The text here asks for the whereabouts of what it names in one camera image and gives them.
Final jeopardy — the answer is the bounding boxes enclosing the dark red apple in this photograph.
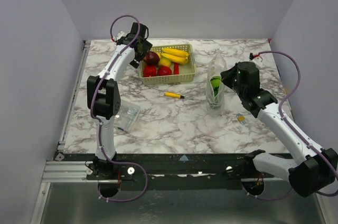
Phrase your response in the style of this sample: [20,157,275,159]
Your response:
[143,51,160,66]

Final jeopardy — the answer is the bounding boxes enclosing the green striped watermelon toy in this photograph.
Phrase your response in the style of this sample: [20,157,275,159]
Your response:
[210,76,221,96]

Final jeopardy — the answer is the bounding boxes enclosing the clear zip top bag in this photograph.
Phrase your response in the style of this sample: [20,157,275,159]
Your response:
[206,49,227,116]

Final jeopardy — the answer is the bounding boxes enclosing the green bell pepper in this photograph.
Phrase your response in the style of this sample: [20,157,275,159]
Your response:
[210,93,223,110]

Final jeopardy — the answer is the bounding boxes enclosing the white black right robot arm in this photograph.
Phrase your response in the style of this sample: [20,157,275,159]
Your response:
[220,62,337,197]

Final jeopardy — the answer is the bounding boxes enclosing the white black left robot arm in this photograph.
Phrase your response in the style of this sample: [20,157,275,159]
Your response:
[87,22,152,179]

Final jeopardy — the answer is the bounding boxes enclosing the red tomato toy left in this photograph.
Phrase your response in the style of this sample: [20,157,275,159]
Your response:
[143,65,157,78]

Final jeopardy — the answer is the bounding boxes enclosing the red tomato toy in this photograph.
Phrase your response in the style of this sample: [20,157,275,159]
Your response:
[157,67,172,76]
[143,65,157,78]

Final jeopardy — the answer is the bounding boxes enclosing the yellow green mango toy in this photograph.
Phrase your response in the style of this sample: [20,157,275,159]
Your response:
[158,57,172,68]

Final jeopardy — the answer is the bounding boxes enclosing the red tomato toy middle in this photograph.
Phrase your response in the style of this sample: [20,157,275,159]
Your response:
[157,67,172,76]

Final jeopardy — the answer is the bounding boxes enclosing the yellow banana upper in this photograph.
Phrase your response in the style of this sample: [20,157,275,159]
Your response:
[162,48,189,58]

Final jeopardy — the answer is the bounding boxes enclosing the red chili pepper toy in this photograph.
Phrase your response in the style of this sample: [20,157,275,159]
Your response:
[173,63,179,75]

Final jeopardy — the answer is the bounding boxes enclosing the small yellow blue clip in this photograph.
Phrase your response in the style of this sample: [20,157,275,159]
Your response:
[236,114,247,125]

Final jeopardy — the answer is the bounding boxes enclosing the clear plastic box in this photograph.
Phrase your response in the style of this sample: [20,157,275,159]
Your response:
[114,100,141,133]

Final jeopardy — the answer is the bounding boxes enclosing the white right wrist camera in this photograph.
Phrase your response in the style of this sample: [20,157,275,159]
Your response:
[249,53,263,63]

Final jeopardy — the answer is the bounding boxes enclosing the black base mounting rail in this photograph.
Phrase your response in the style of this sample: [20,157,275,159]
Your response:
[47,152,273,191]

